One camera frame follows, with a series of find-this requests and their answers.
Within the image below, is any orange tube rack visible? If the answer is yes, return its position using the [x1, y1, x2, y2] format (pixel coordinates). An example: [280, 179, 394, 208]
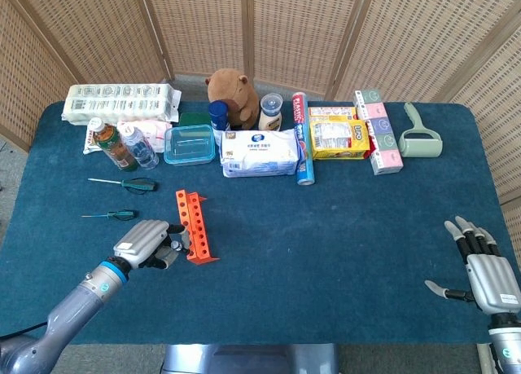
[175, 189, 221, 266]

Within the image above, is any brown capybara plush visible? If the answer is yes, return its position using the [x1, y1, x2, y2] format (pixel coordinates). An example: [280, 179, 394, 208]
[204, 68, 261, 130]

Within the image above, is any green box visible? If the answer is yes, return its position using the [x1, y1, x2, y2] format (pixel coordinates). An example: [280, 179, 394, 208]
[177, 112, 212, 127]

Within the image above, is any small green handle screwdriver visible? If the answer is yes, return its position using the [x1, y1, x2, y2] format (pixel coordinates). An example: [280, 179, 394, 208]
[81, 209, 138, 221]

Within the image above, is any white tissue roll pack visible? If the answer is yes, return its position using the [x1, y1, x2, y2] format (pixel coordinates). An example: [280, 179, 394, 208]
[60, 82, 182, 125]

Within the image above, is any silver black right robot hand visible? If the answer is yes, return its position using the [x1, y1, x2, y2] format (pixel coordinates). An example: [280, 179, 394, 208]
[424, 215, 521, 316]

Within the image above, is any white wet wipes pack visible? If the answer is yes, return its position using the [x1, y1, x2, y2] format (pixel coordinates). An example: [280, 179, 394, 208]
[220, 128, 302, 178]

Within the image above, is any mayonnaise bottle clear cap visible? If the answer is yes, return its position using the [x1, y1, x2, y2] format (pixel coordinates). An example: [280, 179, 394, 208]
[258, 92, 284, 132]

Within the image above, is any tea bottle green label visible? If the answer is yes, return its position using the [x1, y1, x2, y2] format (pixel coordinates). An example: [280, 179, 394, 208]
[89, 117, 138, 173]

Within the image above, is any white red snack packet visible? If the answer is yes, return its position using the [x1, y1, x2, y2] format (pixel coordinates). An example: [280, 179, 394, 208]
[82, 128, 101, 156]

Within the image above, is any yellow Lipo snack pack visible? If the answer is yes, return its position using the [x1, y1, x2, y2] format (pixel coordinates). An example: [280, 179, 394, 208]
[309, 119, 371, 161]

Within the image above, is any clear water bottle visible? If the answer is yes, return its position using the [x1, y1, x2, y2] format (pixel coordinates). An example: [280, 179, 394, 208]
[120, 124, 160, 170]

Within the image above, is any large green handle screwdriver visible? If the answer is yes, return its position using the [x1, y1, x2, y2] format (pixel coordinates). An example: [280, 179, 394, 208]
[87, 177, 159, 195]

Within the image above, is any pink white plastic bag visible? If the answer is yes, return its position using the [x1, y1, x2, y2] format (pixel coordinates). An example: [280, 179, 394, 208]
[116, 119, 173, 154]

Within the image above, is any blue table cloth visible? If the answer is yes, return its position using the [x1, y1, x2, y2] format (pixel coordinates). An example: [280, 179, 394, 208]
[2, 100, 510, 345]

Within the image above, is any pastel tissue pack block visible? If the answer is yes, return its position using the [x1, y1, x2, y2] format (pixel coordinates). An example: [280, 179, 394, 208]
[352, 89, 405, 176]

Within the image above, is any green lint roller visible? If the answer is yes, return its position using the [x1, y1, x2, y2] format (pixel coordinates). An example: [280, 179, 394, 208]
[397, 102, 444, 159]

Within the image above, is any woven folding screen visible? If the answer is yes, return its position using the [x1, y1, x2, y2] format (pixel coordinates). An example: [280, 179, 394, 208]
[0, 0, 521, 269]

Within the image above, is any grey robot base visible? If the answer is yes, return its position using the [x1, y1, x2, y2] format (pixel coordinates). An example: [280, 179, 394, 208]
[161, 343, 339, 374]

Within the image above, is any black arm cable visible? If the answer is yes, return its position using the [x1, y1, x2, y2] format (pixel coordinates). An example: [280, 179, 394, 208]
[0, 323, 49, 342]

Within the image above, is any yellow white snack box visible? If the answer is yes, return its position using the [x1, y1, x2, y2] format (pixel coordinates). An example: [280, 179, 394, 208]
[308, 106, 358, 121]

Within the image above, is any plastic wrap roll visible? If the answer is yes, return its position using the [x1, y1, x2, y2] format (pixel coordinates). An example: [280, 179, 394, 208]
[291, 91, 317, 187]

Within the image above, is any clear container blue lid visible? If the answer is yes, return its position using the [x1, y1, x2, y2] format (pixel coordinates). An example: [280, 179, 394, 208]
[163, 124, 217, 167]

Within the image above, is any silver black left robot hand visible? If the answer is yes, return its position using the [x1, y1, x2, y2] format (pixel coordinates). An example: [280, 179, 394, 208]
[112, 220, 192, 271]

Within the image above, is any blue spray can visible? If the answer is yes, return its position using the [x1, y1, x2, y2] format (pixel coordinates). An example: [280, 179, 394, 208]
[208, 99, 231, 132]

